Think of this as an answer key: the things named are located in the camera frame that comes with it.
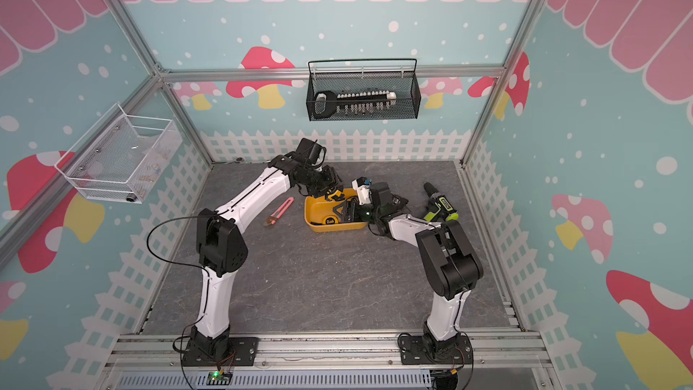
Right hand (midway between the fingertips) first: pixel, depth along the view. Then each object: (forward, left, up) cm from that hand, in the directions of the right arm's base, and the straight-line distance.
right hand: (341, 208), depth 92 cm
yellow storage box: (+3, +9, -10) cm, 13 cm away
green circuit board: (-47, +33, -13) cm, 59 cm away
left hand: (+4, +1, +6) cm, 7 cm away
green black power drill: (+5, -36, -7) cm, 37 cm away
